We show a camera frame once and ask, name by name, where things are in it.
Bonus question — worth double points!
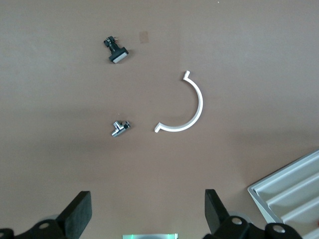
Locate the small silver metal fitting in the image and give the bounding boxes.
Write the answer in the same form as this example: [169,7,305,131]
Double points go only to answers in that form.
[111,120,131,138]

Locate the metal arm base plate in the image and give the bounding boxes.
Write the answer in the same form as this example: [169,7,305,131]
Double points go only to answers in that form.
[122,233,179,239]

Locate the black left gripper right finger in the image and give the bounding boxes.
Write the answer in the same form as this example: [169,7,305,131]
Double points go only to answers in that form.
[204,189,229,235]

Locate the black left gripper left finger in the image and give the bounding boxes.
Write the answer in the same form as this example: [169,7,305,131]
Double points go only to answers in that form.
[56,191,93,238]

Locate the black silver T-bolt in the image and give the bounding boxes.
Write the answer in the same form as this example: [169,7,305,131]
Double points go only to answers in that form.
[102,36,130,64]

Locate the white half ring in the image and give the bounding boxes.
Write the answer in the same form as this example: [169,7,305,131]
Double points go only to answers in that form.
[154,70,204,134]

